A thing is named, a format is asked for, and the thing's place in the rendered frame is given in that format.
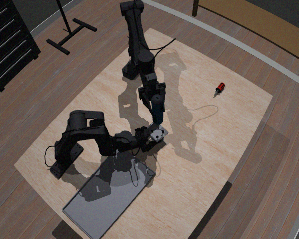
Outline dark blue electric screwdriver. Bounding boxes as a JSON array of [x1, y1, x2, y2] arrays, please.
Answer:
[[151, 94, 164, 129]]

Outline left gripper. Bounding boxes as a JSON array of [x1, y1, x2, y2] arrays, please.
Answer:
[[138, 75, 166, 115]]

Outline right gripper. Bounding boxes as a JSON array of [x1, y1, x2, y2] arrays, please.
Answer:
[[131, 126, 162, 153]]

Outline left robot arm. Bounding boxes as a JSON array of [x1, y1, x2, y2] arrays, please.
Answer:
[[120, 0, 157, 85]]

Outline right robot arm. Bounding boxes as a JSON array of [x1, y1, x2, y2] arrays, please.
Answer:
[[50, 110, 133, 178]]

